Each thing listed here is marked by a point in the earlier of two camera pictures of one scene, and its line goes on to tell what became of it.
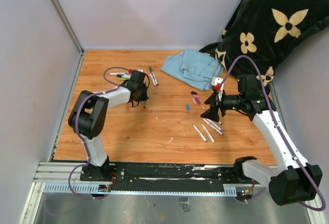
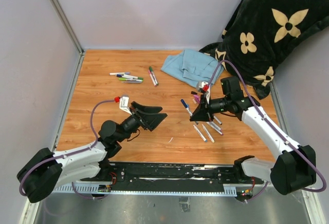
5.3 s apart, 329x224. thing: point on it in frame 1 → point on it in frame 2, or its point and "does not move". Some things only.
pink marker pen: [214, 124] does not move
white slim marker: [208, 133] does not move
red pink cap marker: [151, 75] does not move
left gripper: [145, 97] → [148, 121]
